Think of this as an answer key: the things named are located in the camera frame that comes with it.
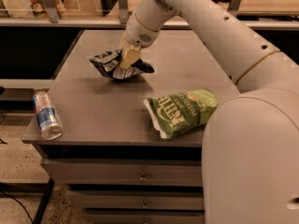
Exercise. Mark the blue silver energy drink can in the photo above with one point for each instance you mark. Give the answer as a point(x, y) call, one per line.
point(48, 120)

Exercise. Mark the top drawer knob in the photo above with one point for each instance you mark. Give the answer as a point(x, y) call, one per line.
point(142, 178)

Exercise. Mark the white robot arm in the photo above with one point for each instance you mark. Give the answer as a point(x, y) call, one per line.
point(250, 148)

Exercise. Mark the green jalapeno chip bag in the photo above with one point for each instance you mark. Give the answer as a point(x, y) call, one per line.
point(176, 114)

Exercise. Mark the drawer knob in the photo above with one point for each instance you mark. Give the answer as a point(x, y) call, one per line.
point(142, 178)
point(145, 205)

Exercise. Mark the middle drawer knob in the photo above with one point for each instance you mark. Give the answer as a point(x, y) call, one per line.
point(145, 205)

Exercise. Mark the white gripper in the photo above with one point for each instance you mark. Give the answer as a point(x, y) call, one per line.
point(137, 32)

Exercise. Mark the grey drawer cabinet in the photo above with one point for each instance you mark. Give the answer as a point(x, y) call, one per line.
point(109, 140)

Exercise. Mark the blue chip bag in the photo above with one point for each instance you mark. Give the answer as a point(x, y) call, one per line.
point(108, 65)

